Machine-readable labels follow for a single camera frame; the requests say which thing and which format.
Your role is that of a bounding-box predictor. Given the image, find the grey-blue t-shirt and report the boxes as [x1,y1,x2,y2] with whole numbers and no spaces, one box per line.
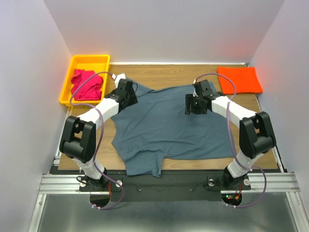
[112,84,233,177]

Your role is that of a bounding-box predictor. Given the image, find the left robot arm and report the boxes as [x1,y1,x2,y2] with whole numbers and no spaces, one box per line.
[59,74,138,191]

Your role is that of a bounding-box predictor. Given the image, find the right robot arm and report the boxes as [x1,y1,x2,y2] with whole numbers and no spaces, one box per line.
[185,80,276,188]

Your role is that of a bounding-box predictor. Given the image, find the magenta t-shirt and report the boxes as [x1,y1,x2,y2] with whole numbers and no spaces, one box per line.
[71,69,103,101]

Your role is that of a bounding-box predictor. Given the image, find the yellow plastic bin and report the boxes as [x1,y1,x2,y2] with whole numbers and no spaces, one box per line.
[59,55,110,107]

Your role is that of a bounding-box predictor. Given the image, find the folded orange t-shirt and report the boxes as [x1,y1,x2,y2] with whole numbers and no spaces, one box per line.
[217,67,263,94]

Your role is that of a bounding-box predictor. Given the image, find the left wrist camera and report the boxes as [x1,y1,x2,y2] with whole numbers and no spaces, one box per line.
[111,73,126,88]

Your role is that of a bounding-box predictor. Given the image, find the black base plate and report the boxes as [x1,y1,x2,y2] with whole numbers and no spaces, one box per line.
[74,170,252,203]

